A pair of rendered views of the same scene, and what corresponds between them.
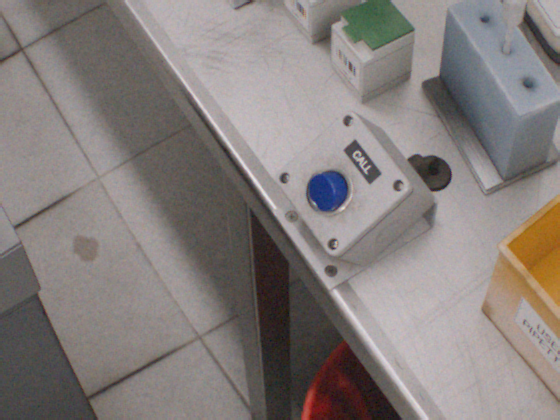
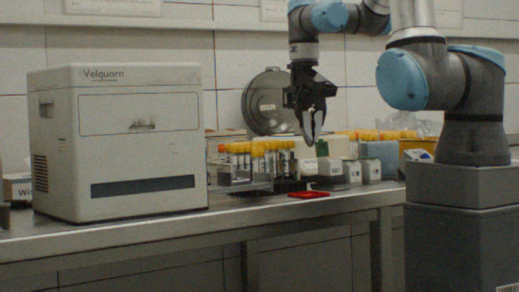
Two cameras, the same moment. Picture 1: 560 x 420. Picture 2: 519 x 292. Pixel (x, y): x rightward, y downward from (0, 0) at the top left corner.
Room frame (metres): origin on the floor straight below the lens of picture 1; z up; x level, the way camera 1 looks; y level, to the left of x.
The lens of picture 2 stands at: (0.90, 1.76, 1.09)
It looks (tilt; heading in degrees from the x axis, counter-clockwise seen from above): 3 degrees down; 267
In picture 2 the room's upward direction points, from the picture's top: 2 degrees counter-clockwise
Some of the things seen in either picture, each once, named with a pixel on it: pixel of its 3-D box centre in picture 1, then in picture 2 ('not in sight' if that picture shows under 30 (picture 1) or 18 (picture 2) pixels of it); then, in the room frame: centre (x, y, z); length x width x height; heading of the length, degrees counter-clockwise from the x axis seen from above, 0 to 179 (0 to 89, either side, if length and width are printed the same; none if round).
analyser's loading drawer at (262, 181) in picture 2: not in sight; (225, 182); (0.90, 0.20, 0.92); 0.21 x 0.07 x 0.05; 31
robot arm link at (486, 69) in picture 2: not in sight; (471, 79); (0.40, 0.32, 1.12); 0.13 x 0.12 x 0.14; 23
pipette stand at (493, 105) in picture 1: (498, 89); (379, 160); (0.49, -0.16, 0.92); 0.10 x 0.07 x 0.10; 23
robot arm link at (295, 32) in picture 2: not in sight; (303, 21); (0.69, -0.06, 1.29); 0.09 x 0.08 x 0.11; 113
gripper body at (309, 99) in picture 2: not in sight; (303, 86); (0.69, -0.07, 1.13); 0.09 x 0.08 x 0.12; 120
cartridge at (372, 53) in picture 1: (372, 47); (368, 170); (0.53, -0.07, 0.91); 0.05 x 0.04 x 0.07; 121
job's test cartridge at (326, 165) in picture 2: not in sight; (330, 170); (0.64, 0.01, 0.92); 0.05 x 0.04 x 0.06; 121
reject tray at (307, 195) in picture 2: not in sight; (308, 195); (0.71, 0.13, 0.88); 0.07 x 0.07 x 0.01; 31
